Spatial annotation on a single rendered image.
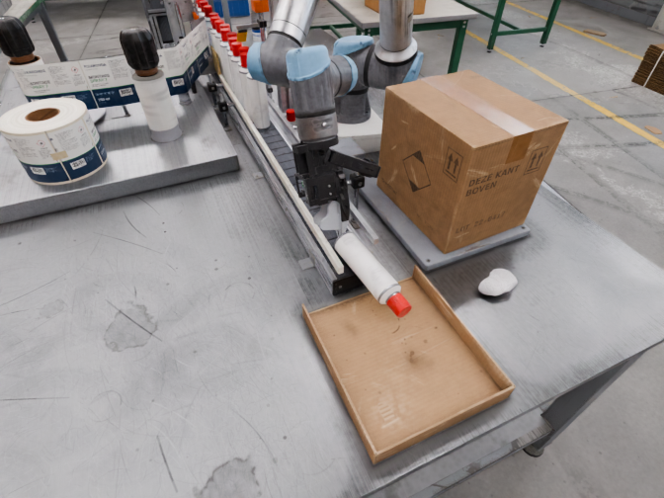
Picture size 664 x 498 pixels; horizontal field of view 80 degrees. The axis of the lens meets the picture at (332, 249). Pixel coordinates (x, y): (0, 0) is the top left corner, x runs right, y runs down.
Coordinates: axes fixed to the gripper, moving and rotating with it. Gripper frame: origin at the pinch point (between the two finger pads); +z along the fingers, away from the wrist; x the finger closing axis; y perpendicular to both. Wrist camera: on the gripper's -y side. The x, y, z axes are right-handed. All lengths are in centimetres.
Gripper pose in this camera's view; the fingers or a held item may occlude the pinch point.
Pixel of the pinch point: (342, 231)
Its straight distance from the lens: 83.9
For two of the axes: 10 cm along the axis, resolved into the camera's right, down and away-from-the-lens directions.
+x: 3.8, 3.6, -8.5
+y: -9.1, 2.8, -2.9
